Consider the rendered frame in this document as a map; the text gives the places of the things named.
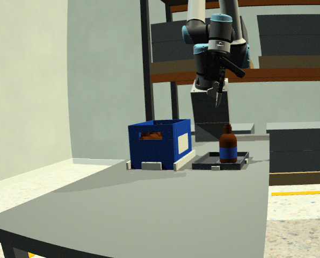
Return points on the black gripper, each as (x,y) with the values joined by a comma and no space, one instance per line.
(215,74)

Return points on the dark blue crate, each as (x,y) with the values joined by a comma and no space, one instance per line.
(175,143)

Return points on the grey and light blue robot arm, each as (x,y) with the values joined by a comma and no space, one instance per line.
(216,39)

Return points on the cream flat bar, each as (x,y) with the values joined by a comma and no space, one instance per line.
(177,165)

